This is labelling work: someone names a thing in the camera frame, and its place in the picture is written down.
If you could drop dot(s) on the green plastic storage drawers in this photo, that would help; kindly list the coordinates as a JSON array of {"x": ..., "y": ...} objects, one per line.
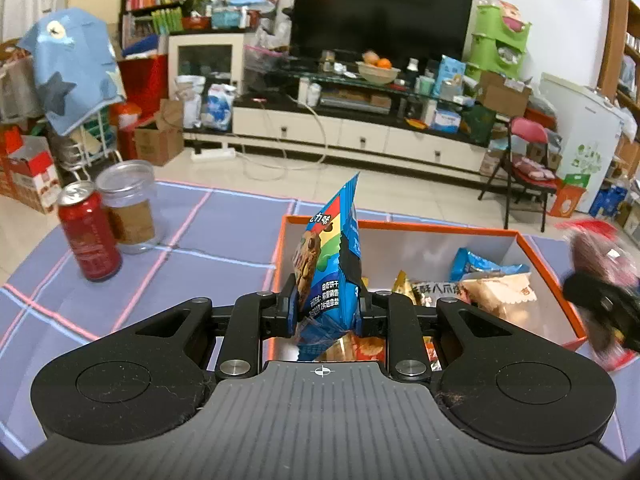
[{"x": 487, "y": 50}]

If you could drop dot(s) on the yellow black snack packet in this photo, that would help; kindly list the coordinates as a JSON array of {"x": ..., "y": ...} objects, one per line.
[{"x": 430, "y": 290}]

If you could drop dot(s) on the white power strip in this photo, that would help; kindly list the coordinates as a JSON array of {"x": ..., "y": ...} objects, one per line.
[{"x": 212, "y": 155}]

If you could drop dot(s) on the blue tissue pack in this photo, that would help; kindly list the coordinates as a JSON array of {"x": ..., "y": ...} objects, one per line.
[{"x": 446, "y": 120}]

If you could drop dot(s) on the blue cookie packet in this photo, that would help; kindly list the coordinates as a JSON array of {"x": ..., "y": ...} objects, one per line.
[{"x": 325, "y": 260}]

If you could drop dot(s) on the orange cardboard box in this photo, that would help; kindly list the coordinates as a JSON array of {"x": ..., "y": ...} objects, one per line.
[{"x": 400, "y": 250}]

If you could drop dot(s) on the red folding chair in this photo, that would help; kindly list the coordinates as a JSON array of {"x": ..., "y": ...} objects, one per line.
[{"x": 527, "y": 132}]

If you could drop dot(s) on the fruit bowl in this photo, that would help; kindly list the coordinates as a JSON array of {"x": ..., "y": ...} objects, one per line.
[{"x": 377, "y": 76}]

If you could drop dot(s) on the white glass door cabinet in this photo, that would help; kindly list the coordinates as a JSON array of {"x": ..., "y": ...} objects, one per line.
[{"x": 175, "y": 60}]

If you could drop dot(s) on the wooden wall shelf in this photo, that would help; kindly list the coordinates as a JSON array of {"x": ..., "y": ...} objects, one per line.
[{"x": 612, "y": 45}]

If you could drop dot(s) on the orange fruit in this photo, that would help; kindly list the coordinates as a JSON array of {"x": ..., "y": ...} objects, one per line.
[{"x": 384, "y": 64}]

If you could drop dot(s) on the open cardboard box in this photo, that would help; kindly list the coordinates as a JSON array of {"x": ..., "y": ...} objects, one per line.
[{"x": 502, "y": 97}]

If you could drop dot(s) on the orange paper bag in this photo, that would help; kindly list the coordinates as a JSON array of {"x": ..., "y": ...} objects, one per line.
[{"x": 567, "y": 202}]

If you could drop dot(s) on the beige snack packet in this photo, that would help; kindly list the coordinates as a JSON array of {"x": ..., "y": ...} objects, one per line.
[{"x": 500, "y": 295}]

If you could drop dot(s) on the brown cardboard box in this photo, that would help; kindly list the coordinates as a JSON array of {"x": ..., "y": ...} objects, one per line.
[{"x": 157, "y": 145}]

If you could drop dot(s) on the white blue plastic bag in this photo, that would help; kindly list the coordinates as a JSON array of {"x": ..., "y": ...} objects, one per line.
[{"x": 217, "y": 107}]

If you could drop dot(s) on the purple checked mat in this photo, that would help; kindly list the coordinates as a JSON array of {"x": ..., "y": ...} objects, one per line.
[{"x": 215, "y": 230}]

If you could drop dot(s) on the blue white snack packet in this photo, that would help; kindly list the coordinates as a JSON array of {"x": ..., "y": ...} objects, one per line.
[{"x": 475, "y": 262}]

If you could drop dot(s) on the dark red snack packet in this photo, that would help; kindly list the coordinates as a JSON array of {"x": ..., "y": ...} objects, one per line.
[{"x": 590, "y": 255}]

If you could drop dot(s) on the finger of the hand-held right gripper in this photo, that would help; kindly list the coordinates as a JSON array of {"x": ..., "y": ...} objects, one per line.
[{"x": 595, "y": 292}]

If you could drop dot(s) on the tall blue white box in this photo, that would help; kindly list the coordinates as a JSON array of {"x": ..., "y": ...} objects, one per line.
[{"x": 450, "y": 75}]

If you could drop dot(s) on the white television stand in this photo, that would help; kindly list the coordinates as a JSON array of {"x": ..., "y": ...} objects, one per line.
[{"x": 350, "y": 132}]

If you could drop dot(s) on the blue star print cloth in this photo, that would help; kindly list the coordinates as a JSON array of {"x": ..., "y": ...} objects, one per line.
[{"x": 75, "y": 70}]

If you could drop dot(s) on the black flat television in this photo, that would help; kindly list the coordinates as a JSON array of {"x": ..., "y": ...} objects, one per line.
[{"x": 380, "y": 10}]

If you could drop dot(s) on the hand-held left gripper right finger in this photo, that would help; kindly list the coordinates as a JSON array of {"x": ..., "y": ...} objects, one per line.
[{"x": 370, "y": 312}]

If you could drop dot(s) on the red drink can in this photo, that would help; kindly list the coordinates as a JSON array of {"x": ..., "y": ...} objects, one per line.
[{"x": 90, "y": 235}]

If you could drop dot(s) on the red storage box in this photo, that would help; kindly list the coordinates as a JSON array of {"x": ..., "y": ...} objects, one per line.
[{"x": 145, "y": 77}]

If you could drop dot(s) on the clear plastic jar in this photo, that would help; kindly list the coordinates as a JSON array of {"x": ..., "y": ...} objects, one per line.
[{"x": 130, "y": 220}]

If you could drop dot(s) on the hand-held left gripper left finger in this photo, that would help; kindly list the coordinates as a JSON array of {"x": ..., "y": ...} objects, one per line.
[{"x": 287, "y": 310}]

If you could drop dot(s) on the orange chips packet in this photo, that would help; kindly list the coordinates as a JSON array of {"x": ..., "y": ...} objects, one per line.
[{"x": 367, "y": 347}]

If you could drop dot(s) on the red white carton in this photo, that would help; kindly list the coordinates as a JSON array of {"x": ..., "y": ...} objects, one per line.
[{"x": 30, "y": 175}]

